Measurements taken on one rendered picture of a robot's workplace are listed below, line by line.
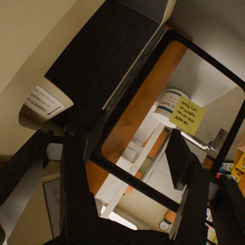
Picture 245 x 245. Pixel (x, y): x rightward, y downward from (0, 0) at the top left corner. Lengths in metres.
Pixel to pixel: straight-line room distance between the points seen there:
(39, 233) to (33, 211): 0.02
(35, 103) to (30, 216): 0.13
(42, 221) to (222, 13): 0.53
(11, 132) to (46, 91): 0.08
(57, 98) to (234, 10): 0.43
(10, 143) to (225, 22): 0.51
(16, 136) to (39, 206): 0.08
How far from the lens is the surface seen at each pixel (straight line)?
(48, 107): 0.26
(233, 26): 0.55
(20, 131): 0.19
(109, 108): 0.44
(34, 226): 0.20
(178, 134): 0.20
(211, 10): 0.54
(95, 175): 0.49
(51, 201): 0.24
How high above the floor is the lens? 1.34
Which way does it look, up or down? 9 degrees down
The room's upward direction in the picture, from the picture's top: 147 degrees counter-clockwise
